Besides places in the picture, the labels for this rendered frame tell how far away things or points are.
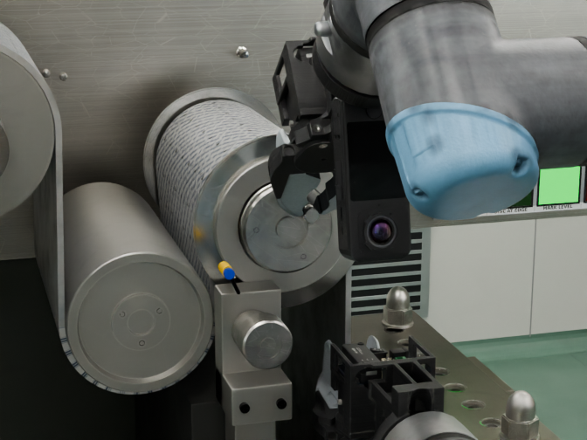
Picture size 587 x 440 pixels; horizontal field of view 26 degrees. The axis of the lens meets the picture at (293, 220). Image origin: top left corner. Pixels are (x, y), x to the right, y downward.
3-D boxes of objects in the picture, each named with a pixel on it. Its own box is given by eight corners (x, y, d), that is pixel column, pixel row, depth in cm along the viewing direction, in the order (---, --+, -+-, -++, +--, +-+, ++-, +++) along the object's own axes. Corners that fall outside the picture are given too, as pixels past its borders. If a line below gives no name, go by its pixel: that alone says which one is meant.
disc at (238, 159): (158, 253, 102) (260, 99, 101) (157, 251, 103) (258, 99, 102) (302, 339, 108) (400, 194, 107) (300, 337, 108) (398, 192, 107)
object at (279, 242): (225, 247, 102) (274, 167, 101) (220, 241, 103) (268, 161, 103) (301, 289, 104) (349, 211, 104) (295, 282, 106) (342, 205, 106)
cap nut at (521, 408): (509, 447, 114) (511, 401, 113) (492, 431, 117) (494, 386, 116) (546, 443, 115) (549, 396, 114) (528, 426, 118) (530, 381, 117)
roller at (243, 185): (188, 249, 102) (267, 129, 101) (137, 178, 126) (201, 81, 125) (300, 316, 106) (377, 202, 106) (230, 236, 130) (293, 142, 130)
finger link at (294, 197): (286, 160, 104) (316, 101, 96) (299, 225, 101) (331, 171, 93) (249, 161, 103) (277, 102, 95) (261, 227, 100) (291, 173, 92)
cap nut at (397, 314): (388, 330, 144) (389, 292, 143) (376, 319, 147) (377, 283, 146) (417, 327, 145) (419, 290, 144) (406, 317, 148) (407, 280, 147)
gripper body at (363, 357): (412, 332, 105) (471, 386, 94) (410, 428, 107) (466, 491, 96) (324, 340, 103) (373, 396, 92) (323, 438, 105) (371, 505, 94)
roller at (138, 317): (70, 400, 103) (63, 257, 100) (42, 303, 127) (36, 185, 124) (215, 384, 106) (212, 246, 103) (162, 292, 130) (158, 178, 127)
